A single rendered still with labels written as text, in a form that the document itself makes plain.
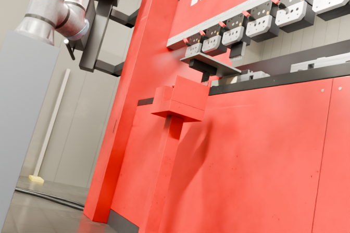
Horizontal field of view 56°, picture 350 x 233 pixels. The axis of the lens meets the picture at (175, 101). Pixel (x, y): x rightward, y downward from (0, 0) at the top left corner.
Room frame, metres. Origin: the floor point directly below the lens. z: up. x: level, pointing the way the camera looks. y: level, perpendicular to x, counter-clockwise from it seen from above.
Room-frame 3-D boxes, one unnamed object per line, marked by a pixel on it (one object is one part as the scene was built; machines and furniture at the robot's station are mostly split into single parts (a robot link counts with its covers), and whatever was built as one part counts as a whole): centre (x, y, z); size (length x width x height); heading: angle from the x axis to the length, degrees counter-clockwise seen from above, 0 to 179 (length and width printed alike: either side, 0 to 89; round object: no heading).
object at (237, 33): (1.71, -0.25, 1.26); 0.15 x 0.09 x 0.17; 27
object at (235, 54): (1.69, -0.26, 1.13); 0.10 x 0.02 x 0.10; 27
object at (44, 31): (1.22, 0.58, 0.82); 0.15 x 0.15 x 0.10
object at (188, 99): (1.41, -0.02, 0.75); 0.20 x 0.16 x 0.18; 24
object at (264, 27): (1.53, -0.34, 1.26); 0.15 x 0.09 x 0.17; 27
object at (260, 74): (1.64, -0.29, 0.92); 0.39 x 0.06 x 0.10; 27
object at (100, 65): (2.71, 0.58, 1.17); 0.40 x 0.24 x 0.07; 27
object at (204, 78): (1.60, -0.10, 0.88); 0.14 x 0.04 x 0.22; 117
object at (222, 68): (1.62, -0.13, 1.00); 0.26 x 0.18 x 0.01; 117
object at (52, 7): (1.22, 0.57, 0.94); 0.13 x 0.12 x 0.14; 153
